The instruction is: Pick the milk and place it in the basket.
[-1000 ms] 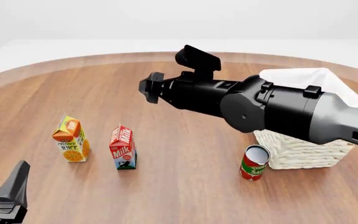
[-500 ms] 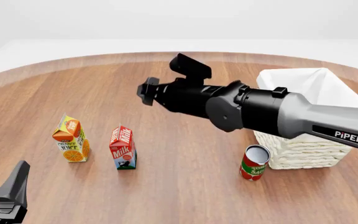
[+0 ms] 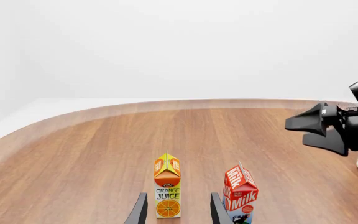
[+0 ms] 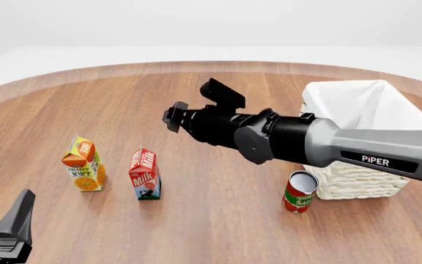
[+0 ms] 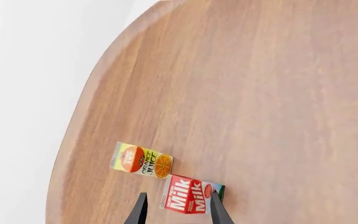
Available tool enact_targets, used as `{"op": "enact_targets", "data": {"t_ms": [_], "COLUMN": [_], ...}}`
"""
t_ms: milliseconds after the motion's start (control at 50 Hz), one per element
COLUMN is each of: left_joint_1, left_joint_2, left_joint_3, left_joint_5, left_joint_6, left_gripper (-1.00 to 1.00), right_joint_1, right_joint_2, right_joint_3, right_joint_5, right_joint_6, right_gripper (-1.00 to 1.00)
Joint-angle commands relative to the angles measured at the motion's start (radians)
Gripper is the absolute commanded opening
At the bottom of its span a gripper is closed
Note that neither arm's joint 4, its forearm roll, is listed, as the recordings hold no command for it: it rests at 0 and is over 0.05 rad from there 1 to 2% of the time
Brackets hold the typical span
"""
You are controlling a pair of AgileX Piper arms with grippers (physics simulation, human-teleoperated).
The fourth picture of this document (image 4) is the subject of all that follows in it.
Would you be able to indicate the white cloth basket liner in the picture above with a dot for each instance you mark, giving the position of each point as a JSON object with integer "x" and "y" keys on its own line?
{"x": 354, "y": 101}

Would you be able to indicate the orange juice carton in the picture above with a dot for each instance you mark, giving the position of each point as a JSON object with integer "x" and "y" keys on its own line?
{"x": 85, "y": 167}

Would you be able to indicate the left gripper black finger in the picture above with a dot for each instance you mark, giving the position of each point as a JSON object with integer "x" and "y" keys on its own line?
{"x": 17, "y": 220}

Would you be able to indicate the white wicker basket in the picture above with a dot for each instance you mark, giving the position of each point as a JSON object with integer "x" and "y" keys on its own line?
{"x": 357, "y": 185}

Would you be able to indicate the silver and black right arm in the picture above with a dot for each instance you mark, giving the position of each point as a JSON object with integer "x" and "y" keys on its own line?
{"x": 361, "y": 143}

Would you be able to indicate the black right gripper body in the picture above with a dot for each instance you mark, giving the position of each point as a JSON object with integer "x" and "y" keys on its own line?
{"x": 175, "y": 116}

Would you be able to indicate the red and blue milk carton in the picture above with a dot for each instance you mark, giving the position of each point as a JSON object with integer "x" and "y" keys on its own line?
{"x": 145, "y": 176}

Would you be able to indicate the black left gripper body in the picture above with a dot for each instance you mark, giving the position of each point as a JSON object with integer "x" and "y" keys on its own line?
{"x": 2, "y": 254}

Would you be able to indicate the red tomato sauce can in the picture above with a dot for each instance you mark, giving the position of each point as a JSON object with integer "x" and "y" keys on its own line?
{"x": 299, "y": 196}

